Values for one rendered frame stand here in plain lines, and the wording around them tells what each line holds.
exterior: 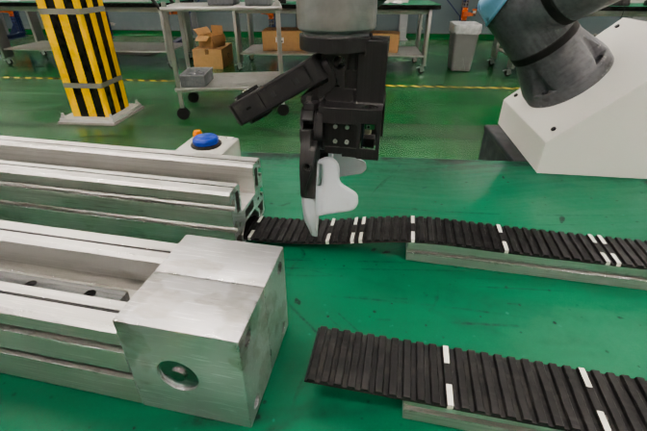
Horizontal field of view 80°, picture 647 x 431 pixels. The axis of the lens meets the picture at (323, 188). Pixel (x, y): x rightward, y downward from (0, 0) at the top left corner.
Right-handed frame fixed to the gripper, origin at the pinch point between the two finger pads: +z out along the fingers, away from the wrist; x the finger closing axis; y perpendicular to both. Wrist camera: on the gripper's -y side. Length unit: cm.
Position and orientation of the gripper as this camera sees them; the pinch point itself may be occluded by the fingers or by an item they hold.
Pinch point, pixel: (316, 208)
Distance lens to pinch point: 47.1
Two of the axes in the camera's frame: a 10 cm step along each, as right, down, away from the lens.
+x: 2.0, -4.8, 8.6
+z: 0.0, 8.7, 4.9
